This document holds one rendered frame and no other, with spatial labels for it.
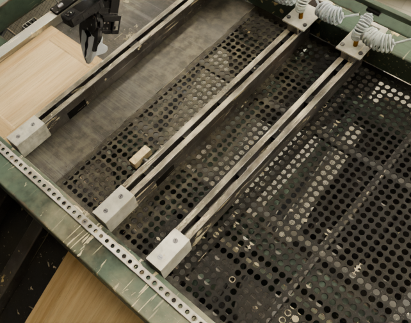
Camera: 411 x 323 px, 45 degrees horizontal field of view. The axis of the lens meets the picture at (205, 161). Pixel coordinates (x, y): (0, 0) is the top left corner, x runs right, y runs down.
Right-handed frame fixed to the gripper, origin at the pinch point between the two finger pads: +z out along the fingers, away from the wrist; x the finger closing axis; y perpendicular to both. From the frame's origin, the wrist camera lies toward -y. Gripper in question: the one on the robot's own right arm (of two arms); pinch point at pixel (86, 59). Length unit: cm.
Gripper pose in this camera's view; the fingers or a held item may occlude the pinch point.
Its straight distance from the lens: 148.8
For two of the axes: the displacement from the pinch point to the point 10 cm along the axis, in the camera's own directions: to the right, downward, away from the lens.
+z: -2.4, 8.4, 4.9
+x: -6.8, -5.0, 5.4
